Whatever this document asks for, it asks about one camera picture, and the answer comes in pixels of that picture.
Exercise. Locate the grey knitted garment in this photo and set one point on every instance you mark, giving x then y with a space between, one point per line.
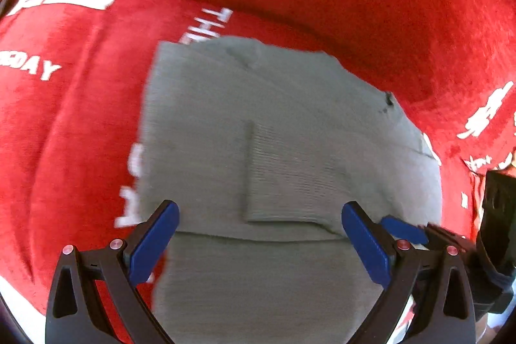
258 150

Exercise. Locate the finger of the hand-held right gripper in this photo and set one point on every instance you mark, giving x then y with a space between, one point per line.
403 229

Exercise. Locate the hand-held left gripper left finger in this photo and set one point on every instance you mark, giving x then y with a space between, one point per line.
155 237

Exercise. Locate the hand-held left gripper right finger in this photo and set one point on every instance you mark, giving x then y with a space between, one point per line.
365 243

